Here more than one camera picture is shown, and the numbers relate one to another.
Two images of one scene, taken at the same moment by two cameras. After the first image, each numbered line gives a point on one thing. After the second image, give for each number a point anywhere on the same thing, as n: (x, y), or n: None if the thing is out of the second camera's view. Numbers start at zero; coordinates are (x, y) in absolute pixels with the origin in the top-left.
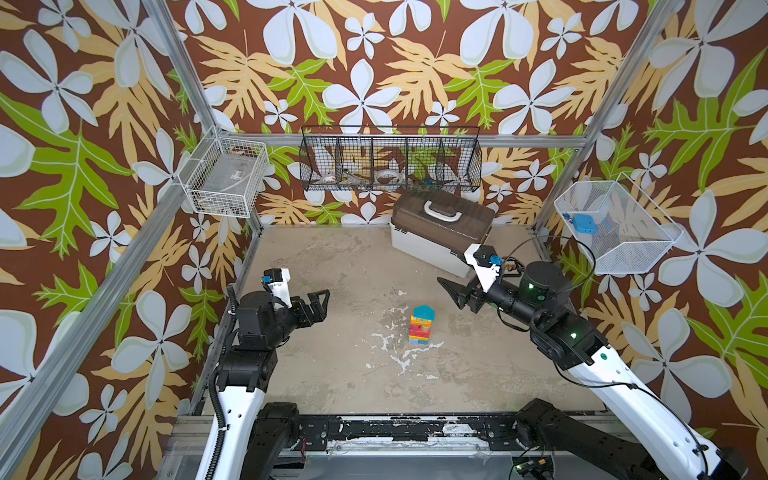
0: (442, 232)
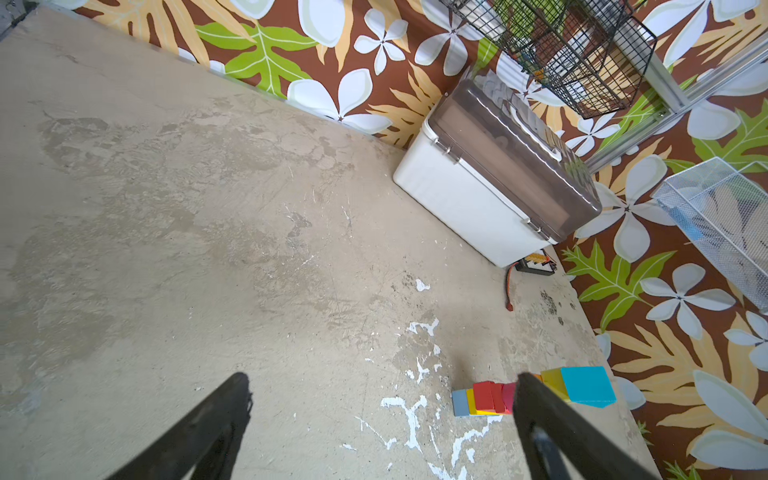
0: (496, 170)
